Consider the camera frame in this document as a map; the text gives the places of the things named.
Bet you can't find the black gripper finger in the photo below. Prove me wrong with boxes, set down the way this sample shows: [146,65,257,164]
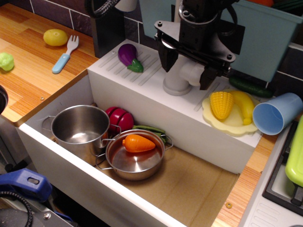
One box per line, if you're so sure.
[158,44,178,72]
[200,66,220,90]

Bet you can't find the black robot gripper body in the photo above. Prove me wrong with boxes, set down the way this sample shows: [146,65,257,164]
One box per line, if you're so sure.
[154,15,245,76]

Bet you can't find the white toy faucet lever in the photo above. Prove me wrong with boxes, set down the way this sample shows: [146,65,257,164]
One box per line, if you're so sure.
[162,0,205,96]

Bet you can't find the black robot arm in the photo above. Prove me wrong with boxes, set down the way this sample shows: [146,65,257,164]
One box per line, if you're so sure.
[154,0,244,96]

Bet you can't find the yellow toy corn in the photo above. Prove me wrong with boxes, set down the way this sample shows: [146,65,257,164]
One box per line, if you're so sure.
[210,91,234,120]

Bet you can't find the purple toy eggplant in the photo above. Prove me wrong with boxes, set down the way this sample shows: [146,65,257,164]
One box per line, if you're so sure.
[118,44,144,73]

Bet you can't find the green toy cucumber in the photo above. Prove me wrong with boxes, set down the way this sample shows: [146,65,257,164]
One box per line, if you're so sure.
[229,76,273,98]

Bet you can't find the yellow toy banana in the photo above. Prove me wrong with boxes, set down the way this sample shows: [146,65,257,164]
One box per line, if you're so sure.
[230,90,255,125]

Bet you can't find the pale yellow plate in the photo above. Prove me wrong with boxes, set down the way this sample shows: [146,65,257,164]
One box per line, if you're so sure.
[202,89,258,137]

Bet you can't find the teal plastic bin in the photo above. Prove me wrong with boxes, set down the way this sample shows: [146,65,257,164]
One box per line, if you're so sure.
[139,0,303,82]

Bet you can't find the light blue plastic cup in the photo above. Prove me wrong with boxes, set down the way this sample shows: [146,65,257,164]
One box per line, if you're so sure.
[253,93,303,135]

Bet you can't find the green toy beans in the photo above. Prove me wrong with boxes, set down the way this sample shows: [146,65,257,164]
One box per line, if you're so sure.
[133,125,168,144]

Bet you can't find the red toy onion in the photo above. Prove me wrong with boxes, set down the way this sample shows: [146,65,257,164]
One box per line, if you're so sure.
[106,106,134,135]

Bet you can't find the orange toy carrot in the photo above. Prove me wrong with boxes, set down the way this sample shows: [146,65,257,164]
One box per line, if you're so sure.
[122,134,156,153]

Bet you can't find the white blue toy fork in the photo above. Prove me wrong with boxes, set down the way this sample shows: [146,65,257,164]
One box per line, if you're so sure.
[52,35,79,74]

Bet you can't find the white toy sink basin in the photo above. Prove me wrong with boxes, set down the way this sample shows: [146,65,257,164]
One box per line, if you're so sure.
[18,40,261,227]

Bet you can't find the yellow toy lemon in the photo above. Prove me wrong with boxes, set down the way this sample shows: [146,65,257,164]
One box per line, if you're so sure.
[43,29,68,46]

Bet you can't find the shallow steel pot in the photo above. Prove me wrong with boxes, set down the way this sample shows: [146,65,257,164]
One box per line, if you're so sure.
[96,129,173,181]

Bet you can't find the tall steel pot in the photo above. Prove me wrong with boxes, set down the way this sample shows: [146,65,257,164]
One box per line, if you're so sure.
[42,105,121,166]

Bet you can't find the lime green plastic container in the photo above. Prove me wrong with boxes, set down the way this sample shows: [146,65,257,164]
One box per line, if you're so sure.
[285,116,303,187]

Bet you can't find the black toy stove grate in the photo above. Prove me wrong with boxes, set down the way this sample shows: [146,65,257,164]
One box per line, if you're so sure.
[262,122,303,215]

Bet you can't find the light green toy vegetable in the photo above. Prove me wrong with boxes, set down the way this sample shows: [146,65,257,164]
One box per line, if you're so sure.
[0,52,14,71]

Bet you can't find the blue clamp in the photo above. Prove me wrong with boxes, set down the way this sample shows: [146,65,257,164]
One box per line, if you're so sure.
[0,168,53,202]

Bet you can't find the dark grey post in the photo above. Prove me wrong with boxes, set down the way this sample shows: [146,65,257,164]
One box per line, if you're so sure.
[90,8,125,58]

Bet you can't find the black braided cable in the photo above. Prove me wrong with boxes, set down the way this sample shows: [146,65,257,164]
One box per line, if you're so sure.
[0,190,33,227]

